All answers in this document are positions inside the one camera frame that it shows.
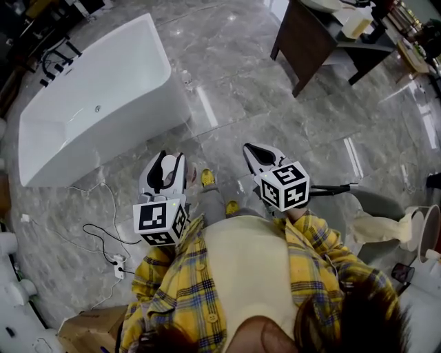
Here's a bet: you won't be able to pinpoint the person's cream undershirt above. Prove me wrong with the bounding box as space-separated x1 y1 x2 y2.
202 216 300 353

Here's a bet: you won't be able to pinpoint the black cable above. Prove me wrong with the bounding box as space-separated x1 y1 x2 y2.
82 223 143 275

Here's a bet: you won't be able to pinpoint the black mesh bin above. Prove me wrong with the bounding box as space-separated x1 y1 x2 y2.
391 262 416 288

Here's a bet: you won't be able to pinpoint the person's grey trouser leg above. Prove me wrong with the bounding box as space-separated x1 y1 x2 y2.
201 183 263 225

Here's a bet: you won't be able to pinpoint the black bathtub faucet set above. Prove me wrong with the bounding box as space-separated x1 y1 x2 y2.
39 37 83 88

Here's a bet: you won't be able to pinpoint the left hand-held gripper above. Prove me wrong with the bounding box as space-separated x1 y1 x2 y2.
133 150 190 248

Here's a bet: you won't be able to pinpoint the white and cream box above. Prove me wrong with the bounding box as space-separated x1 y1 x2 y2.
338 6 375 39

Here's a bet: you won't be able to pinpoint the white wash basin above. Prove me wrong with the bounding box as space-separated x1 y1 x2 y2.
302 0 342 14

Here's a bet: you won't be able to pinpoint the person's yellow plaid shirt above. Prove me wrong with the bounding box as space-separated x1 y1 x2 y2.
119 209 402 353

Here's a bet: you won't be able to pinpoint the small light wooden table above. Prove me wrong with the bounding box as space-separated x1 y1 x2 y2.
395 37 431 84

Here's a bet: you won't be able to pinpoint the white power strip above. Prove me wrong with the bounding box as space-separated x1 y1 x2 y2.
113 254 127 281

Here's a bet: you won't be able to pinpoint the white round toilet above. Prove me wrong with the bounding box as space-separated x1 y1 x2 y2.
401 204 441 267

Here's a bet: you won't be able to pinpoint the person's left forearm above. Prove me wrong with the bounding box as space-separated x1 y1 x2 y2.
132 237 189 297

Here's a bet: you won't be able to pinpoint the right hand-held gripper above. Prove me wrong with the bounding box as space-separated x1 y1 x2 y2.
242 142 310 216

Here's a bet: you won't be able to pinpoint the cream cloth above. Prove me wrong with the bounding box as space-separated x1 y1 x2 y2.
352 205 415 246

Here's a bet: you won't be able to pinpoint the green potted plant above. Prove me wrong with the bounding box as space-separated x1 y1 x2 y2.
417 19 441 67

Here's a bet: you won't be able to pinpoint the white bathtub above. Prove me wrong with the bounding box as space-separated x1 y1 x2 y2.
17 12 192 188

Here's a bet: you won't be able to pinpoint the white plastic pipes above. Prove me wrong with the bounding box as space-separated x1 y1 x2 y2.
0 230 39 311

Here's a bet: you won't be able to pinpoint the dark wooden cabinet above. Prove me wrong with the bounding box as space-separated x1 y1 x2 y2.
269 0 398 98

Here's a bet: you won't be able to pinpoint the grey round chair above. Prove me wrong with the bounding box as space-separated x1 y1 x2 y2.
344 185 408 242

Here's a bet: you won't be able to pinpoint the brown cardboard box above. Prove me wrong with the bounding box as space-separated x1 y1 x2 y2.
57 304 129 353

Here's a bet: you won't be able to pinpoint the white cable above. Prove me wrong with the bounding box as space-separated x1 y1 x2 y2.
65 180 122 244

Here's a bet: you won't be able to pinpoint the person's right forearm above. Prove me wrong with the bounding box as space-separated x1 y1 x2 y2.
284 205 349 273

